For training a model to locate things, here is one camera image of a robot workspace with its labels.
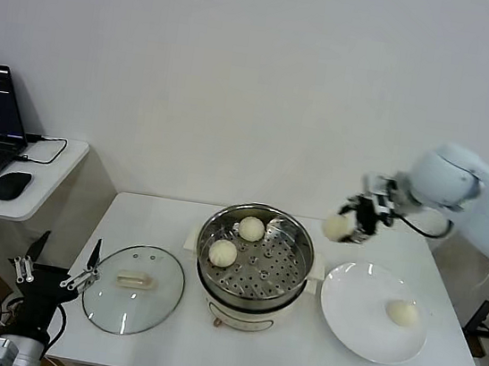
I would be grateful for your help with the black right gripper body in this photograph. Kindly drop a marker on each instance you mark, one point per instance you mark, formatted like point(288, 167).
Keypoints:
point(366, 219)

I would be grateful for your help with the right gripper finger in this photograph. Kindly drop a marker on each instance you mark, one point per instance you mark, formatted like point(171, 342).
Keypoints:
point(352, 240)
point(350, 205)

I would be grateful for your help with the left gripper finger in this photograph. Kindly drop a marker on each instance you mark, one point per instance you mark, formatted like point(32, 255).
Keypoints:
point(83, 278)
point(22, 268)

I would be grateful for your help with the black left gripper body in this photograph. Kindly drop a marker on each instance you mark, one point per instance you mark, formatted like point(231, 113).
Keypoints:
point(43, 287)

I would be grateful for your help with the white steamed baozi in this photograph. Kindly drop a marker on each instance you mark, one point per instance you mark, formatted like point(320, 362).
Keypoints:
point(251, 228)
point(338, 228)
point(402, 313)
point(222, 252)

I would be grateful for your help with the round glass pot lid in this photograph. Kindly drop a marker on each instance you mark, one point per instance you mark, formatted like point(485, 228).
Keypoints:
point(160, 271)

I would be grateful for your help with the stainless steel steamer basket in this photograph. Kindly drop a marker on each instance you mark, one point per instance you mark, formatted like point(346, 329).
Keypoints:
point(290, 243)

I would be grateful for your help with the white rounded side table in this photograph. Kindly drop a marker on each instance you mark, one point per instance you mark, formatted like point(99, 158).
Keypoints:
point(45, 193)

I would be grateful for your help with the round white plate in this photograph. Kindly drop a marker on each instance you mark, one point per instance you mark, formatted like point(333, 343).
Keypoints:
point(352, 323)

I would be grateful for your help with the black computer mouse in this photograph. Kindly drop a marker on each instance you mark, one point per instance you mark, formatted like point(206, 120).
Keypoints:
point(12, 185)

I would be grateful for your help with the cream electric cooker pot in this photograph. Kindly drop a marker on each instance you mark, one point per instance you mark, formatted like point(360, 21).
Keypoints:
point(245, 316)

